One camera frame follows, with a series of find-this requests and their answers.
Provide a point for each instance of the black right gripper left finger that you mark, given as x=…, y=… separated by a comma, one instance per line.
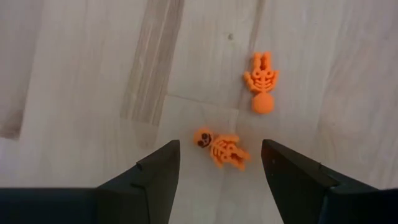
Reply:
x=93, y=205

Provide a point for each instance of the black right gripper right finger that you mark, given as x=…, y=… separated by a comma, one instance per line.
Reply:
x=326, y=205

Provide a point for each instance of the orange foam pumpkin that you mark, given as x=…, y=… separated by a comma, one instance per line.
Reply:
x=262, y=82
x=222, y=149

